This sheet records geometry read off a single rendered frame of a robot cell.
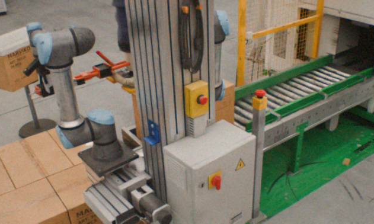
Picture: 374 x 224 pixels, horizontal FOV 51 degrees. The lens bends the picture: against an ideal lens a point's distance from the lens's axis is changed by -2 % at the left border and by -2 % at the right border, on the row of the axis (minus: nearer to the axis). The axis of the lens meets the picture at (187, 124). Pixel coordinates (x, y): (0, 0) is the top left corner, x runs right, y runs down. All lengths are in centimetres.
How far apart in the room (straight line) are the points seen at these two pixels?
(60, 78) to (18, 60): 227
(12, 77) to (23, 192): 149
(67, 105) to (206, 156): 63
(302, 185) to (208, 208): 184
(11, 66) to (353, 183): 314
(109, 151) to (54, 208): 75
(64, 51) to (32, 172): 140
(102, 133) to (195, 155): 50
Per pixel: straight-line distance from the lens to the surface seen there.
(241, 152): 166
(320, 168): 365
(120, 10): 233
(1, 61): 389
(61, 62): 165
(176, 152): 160
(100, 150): 191
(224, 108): 282
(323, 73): 415
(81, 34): 166
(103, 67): 238
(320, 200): 332
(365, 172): 371
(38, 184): 276
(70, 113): 177
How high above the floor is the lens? 213
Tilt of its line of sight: 31 degrees down
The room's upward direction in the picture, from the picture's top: 3 degrees counter-clockwise
